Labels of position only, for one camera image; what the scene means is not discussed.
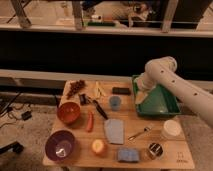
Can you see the green plastic tray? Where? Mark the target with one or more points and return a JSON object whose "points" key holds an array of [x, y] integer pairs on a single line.
{"points": [[159, 103]]}

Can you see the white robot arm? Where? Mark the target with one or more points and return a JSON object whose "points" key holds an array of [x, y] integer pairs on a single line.
{"points": [[162, 71]]}

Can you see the blue sponge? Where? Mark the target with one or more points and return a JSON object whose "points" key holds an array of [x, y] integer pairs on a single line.
{"points": [[129, 155]]}

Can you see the black handled knife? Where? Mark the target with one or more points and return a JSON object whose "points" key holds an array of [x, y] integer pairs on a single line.
{"points": [[98, 107]]}

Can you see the bunch of dark grapes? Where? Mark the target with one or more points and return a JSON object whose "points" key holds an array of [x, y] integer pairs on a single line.
{"points": [[75, 87]]}

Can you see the peach apple fruit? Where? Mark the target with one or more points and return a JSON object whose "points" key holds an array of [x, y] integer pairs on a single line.
{"points": [[99, 147]]}

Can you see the grey folded cloth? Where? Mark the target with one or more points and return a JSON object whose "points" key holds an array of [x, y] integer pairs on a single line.
{"points": [[114, 131]]}

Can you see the black binder clip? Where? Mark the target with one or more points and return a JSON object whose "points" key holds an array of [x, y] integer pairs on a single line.
{"points": [[82, 98]]}

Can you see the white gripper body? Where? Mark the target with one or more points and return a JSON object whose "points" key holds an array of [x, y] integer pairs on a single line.
{"points": [[140, 96]]}

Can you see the black power adapter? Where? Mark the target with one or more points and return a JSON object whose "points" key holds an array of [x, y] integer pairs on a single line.
{"points": [[26, 115]]}

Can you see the shiny metal cup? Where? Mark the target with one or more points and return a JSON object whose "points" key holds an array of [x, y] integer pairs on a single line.
{"points": [[155, 150]]}

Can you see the black eraser block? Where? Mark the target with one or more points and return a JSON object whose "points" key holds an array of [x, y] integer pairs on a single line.
{"points": [[121, 91]]}

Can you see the orange carrot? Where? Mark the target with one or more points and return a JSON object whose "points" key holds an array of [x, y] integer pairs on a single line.
{"points": [[90, 122]]}

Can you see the blue plastic cup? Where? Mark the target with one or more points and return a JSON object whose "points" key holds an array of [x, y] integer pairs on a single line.
{"points": [[115, 102]]}

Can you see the orange bowl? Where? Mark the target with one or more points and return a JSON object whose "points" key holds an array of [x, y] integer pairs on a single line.
{"points": [[68, 112]]}

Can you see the purple bowl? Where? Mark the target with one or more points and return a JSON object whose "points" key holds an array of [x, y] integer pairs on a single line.
{"points": [[60, 145]]}

